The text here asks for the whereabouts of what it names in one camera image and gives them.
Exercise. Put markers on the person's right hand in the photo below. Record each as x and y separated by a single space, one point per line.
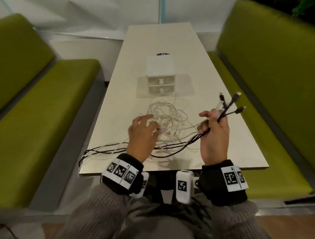
215 142

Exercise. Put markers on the person's left hand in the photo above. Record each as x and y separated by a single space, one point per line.
140 138

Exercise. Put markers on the white drawer box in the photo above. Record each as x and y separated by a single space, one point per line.
160 65

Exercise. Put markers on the person's left forearm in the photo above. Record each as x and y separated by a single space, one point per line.
98 214

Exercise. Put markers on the person's right forearm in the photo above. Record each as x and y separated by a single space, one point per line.
236 219

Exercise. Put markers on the person's camouflage trousers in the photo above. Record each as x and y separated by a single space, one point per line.
160 224

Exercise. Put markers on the black left marker wristband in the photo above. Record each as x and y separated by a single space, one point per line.
135 162

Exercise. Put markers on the black marker wristband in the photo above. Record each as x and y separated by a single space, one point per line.
211 187
135 162

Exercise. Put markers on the black right marker wristband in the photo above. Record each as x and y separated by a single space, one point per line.
211 187

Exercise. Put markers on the round purple sticker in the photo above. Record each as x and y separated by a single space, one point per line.
162 53

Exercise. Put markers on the green bench sofa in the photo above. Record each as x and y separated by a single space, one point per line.
44 110
270 73

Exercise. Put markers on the beige table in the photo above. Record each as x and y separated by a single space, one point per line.
160 37

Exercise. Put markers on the light blue vertical strip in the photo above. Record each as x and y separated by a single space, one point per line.
162 11

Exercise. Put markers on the green leafy plant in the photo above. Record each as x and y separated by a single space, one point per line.
302 6

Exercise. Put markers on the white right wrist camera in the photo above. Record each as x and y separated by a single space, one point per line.
182 197

